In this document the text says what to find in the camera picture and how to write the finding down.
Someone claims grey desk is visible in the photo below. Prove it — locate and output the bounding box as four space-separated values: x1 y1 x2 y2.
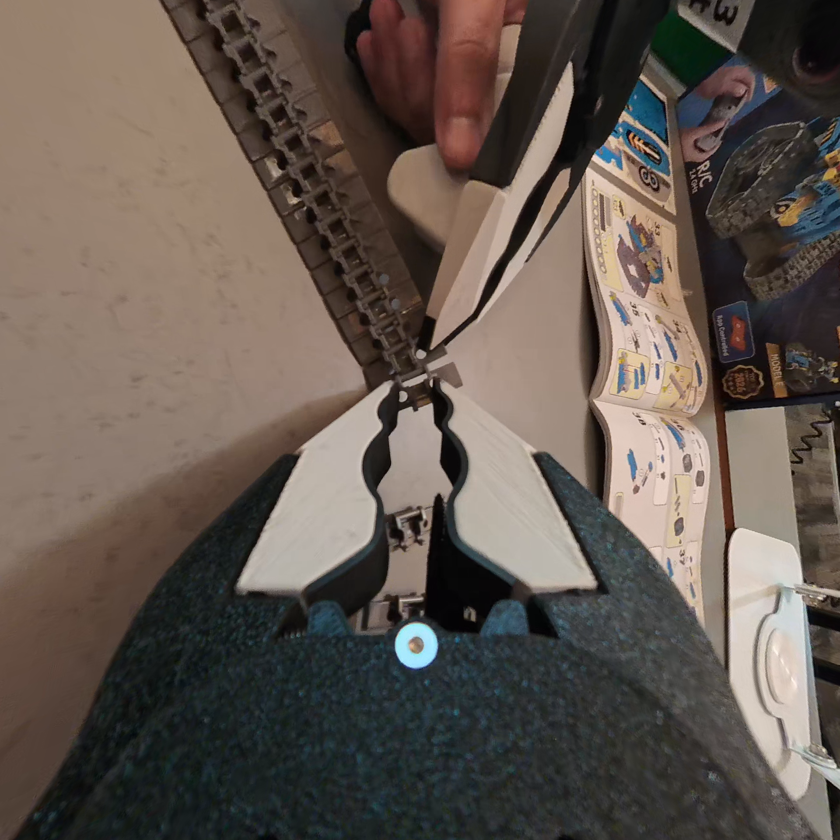
0 0 729 657

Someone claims blue printed sticker sheet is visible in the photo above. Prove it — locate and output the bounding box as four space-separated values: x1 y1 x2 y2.
592 72 681 215

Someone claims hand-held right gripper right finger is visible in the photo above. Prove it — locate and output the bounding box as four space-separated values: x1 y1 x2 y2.
425 382 599 618

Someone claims grey toy track chain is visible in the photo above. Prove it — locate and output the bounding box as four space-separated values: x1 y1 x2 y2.
159 0 460 396

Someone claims dark toy vehicle box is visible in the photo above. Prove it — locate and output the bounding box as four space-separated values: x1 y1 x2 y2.
675 52 840 412

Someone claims open instruction booklet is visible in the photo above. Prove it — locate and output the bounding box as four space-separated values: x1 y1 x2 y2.
581 164 714 627

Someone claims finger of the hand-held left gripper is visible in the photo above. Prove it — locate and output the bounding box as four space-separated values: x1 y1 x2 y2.
425 64 576 355
449 164 589 345

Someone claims pile of grey links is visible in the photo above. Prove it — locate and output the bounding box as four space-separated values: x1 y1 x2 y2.
360 504 435 636

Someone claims green plastic bin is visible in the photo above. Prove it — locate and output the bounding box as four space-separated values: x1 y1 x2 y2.
648 10 735 91

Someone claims person's left hand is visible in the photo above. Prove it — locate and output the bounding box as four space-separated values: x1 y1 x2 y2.
354 0 527 174

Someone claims single grey track link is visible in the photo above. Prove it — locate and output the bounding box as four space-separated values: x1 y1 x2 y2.
392 357 465 412

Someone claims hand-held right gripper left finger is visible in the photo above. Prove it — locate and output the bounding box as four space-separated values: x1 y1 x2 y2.
236 382 403 614

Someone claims white laptop stand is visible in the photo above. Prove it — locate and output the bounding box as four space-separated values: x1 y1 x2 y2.
724 526 840 803

